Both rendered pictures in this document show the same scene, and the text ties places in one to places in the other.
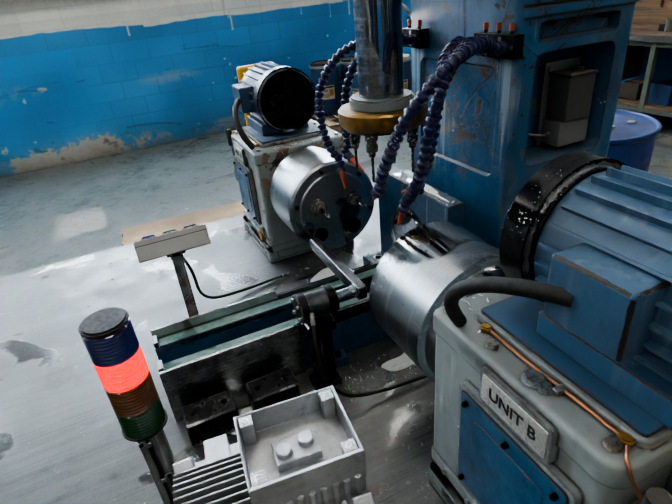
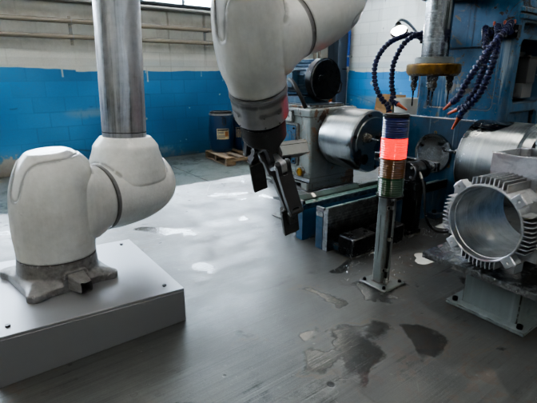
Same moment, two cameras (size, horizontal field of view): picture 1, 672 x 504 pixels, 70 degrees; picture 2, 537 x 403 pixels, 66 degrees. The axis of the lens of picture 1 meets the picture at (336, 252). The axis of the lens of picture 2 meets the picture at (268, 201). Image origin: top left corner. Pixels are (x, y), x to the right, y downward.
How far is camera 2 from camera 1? 0.91 m
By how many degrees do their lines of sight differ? 18
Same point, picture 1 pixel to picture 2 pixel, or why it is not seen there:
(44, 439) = (236, 262)
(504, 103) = (504, 65)
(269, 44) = (175, 96)
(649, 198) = not seen: outside the picture
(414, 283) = (499, 138)
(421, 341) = not seen: hidden behind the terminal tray
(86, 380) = (232, 240)
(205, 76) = not seen: hidden behind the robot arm
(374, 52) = (441, 29)
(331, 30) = (222, 90)
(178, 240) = (292, 146)
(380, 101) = (443, 57)
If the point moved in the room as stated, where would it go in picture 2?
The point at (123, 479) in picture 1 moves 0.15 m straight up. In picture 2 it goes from (319, 273) to (321, 219)
